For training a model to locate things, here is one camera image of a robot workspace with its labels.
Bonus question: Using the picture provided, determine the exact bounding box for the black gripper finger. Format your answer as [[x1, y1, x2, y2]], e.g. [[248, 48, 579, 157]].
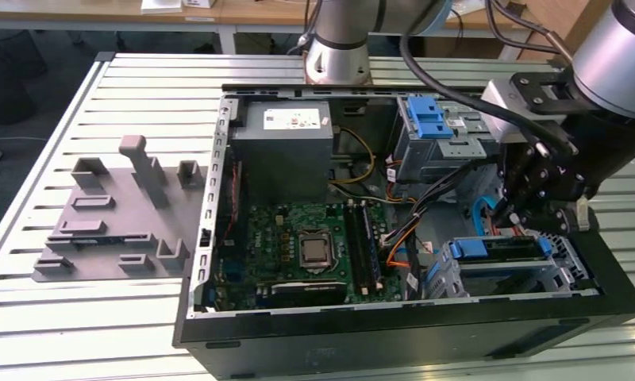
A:
[[496, 138, 551, 227], [509, 198, 579, 234]]

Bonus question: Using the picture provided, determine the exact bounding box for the orange wire with black plug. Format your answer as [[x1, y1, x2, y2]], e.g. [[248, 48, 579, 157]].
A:
[[484, 212, 535, 241]]

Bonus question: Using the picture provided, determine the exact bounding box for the blue wire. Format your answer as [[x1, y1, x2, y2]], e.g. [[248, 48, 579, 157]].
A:
[[469, 193, 507, 240]]

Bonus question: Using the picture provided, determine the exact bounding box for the hard disk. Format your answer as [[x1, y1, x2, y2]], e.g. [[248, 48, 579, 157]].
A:
[[447, 236, 552, 263]]

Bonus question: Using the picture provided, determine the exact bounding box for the metal disk bay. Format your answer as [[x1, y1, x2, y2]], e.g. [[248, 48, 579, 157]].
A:
[[432, 233, 589, 299]]

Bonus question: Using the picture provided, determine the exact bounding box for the metal drive cage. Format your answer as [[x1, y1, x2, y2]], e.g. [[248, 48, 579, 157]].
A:
[[392, 94, 509, 184]]

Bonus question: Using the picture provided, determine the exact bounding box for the blue plastic latch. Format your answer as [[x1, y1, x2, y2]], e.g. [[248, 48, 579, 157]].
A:
[[407, 96, 457, 140]]

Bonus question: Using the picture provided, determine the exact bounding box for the RAM stick with blue label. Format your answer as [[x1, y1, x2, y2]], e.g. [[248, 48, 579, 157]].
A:
[[358, 201, 388, 290]]

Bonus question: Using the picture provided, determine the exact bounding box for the CPU socket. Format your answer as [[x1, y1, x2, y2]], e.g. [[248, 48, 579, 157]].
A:
[[294, 227, 336, 275]]

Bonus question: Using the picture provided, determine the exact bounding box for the silver CPU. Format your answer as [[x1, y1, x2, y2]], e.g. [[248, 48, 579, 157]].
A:
[[300, 239, 330, 266]]

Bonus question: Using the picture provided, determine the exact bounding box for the grey power supply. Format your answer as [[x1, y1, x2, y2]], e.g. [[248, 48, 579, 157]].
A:
[[225, 98, 336, 206]]

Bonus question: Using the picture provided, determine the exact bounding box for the green motherboard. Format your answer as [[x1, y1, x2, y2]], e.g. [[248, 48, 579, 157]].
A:
[[210, 200, 407, 311]]

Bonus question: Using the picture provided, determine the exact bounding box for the black graphics card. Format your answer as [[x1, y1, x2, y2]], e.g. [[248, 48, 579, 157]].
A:
[[266, 279, 349, 307]]

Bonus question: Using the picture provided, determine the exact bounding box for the black PC case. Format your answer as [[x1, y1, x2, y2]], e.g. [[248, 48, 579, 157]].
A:
[[169, 82, 635, 380]]

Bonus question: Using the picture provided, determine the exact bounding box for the grey parts rack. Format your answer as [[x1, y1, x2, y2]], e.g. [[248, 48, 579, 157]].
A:
[[30, 133, 213, 285]]

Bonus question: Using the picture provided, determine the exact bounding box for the white box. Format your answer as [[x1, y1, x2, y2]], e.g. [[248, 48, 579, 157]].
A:
[[140, 0, 185, 16]]

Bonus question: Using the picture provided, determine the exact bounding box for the wooden desk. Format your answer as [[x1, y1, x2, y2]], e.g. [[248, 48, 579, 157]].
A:
[[33, 0, 544, 56]]

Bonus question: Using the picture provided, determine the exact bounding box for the dark office chair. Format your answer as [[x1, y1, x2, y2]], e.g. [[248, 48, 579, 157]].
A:
[[0, 28, 49, 127]]

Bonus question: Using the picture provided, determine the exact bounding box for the black cable bundle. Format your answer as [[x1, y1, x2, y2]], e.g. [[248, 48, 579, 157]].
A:
[[378, 152, 509, 255]]

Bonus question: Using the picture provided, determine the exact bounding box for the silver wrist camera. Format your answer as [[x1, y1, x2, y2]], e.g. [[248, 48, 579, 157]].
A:
[[479, 78, 540, 143]]

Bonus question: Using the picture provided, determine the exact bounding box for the black wrist bracket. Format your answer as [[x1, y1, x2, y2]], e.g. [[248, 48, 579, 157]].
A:
[[509, 70, 576, 117]]

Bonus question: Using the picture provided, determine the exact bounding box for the thick black arm hose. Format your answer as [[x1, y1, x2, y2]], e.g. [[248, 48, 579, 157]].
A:
[[399, 31, 579, 156]]

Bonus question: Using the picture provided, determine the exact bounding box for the yellow wire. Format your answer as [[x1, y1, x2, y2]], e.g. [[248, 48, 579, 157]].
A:
[[328, 125, 377, 187]]

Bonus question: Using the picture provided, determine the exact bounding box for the orange wire bundle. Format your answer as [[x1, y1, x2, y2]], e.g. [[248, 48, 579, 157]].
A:
[[381, 220, 423, 273]]

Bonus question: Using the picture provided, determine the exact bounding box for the thin red wire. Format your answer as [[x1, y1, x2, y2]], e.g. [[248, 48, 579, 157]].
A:
[[222, 160, 244, 249]]

